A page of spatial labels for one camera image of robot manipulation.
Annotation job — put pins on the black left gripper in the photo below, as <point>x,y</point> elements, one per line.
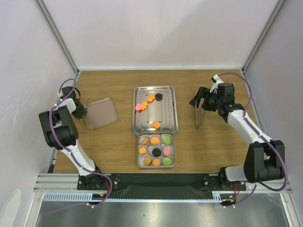
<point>83,111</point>

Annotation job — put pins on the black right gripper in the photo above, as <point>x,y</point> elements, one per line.
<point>202,93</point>

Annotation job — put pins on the metal tongs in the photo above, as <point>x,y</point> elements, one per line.
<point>199,117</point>

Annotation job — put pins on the brown tin lid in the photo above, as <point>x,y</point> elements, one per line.
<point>101,113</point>

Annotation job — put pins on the green round cookie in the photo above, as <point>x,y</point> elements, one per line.
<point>167,161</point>
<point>167,141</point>

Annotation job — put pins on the orange round dotted cookie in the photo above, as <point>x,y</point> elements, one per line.
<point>154,140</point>

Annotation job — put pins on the pink round cookie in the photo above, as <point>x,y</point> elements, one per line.
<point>167,151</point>

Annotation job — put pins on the black sandwich cookie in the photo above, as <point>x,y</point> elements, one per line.
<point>158,96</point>
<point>156,152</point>

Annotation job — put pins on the orange scalloped flower cookie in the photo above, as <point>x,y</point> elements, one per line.
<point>156,162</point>

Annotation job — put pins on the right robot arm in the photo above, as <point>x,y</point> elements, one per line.
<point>265,158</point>

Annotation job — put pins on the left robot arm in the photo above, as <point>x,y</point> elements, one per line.
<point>60,132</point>

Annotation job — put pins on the black sandwich cookie top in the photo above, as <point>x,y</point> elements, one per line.
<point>158,96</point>

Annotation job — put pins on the steel baking tray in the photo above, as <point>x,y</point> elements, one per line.
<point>163,111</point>

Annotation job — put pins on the orange fish cookie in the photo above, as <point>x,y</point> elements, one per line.
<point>151,98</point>

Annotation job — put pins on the orange plain round cookie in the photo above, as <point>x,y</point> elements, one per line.
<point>156,125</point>

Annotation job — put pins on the pink cookie at edge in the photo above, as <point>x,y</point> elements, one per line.
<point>138,107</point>

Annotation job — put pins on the orange star cookie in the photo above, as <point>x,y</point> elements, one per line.
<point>144,105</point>

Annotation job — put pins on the brown cookie tin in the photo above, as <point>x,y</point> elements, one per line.
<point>150,147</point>

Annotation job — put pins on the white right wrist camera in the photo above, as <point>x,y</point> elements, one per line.
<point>216,80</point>

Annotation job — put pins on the aluminium frame rail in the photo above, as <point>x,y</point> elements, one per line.
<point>63,187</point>

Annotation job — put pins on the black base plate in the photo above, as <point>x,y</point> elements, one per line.
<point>162,186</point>

